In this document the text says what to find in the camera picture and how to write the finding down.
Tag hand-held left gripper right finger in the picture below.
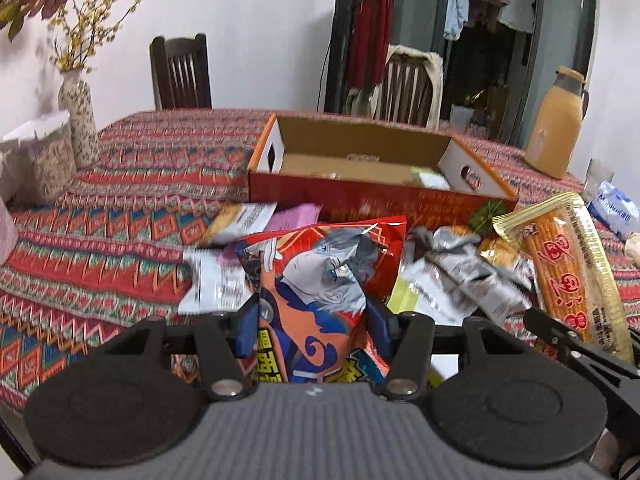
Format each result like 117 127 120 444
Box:
366 294 523 403

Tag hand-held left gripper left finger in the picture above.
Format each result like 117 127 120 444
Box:
102 294 262 402

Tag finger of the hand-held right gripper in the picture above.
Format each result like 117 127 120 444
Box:
523 307 640 392

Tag yellow corn packet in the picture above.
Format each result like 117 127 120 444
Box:
492 191 636 366

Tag red cartoon snack bag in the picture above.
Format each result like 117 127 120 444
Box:
234 215 408 386

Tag orange snack packet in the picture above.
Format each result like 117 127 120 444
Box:
477 237 522 272

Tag silver snack packet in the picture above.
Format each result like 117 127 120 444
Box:
404 225 535 332

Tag yellow white snack packet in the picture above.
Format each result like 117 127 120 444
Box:
205 202 278 249

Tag pink snack packet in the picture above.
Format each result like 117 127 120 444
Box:
270 203 323 231

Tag orange cardboard box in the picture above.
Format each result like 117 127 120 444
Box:
246 112 520 233

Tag blue white tissue pack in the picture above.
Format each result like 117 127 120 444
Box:
587 180 640 241

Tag pale small snack packet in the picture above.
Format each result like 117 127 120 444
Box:
410 167 451 191

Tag clear drinking glass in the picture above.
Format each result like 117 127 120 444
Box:
582 157 608 196

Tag yellow thermos jug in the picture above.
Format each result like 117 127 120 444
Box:
523 66 590 180

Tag white plastic bin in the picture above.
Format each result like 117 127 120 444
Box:
450 104 474 133

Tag beige cloth bag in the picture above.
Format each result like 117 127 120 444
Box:
345 87 382 118

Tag light wooden chair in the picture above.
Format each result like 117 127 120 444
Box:
372 45 443 128

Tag beige cloth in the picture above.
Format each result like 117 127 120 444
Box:
387 45 445 128

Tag dark wooden chair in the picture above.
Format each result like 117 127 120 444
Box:
149 32 213 111

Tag floral ceramic vase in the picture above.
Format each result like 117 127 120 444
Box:
57 67 100 168

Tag clear seed container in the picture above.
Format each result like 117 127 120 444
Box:
0 110 78 206

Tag dark sliding glass door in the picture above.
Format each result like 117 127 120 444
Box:
324 0 599 161

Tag red tassel hanging decoration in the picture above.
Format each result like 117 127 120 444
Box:
347 0 399 91

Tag white hanging garment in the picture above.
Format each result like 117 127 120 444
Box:
497 0 538 34

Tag yellow flower branches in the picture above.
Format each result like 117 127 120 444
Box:
47 0 151 73

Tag light blue hanging garment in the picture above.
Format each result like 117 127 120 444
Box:
444 0 471 41

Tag black wall cable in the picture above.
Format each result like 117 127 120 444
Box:
317 42 334 113

